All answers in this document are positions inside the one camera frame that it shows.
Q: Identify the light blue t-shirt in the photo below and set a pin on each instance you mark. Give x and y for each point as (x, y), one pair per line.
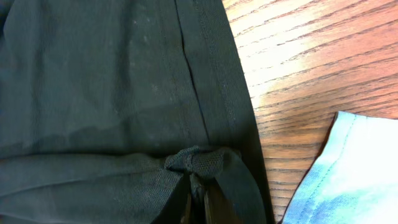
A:
(354, 180)

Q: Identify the black t-shirt with white logo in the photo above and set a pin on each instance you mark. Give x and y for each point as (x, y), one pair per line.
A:
(123, 111)

